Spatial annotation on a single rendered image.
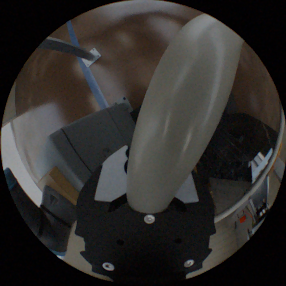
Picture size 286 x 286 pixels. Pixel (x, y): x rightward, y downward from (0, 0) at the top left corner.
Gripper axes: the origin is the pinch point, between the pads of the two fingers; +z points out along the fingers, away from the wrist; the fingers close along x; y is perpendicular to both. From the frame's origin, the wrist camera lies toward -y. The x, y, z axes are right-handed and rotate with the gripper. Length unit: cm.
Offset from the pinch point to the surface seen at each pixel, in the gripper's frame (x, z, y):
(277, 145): 43.8, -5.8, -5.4
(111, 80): -34, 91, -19
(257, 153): 67, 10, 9
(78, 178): -17.5, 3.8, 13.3
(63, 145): -21.9, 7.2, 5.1
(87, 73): -65, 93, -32
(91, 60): -60, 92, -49
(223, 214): 26.7, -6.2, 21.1
